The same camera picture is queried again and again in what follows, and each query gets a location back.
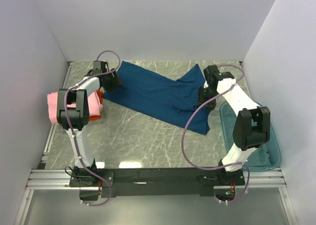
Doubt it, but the folded pink t shirt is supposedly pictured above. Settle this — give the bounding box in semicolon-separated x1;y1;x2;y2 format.
47;90;103;124

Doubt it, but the folded orange t shirt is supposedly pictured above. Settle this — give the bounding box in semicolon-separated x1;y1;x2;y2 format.
88;90;103;121

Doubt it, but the teal plastic bin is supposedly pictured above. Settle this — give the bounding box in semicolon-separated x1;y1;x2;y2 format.
220;102;281;172

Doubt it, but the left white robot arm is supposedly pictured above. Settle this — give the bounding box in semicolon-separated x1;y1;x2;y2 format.
56;60;122;186

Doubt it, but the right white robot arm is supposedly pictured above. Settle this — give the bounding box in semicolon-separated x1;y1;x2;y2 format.
197;65;271;185

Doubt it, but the blue t shirt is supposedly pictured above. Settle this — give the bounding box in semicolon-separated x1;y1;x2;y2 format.
103;61;205;128

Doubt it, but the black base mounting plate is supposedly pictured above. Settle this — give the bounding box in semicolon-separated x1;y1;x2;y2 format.
69;168;245;201

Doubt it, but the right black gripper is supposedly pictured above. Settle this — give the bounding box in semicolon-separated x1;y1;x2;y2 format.
196;86;219;113

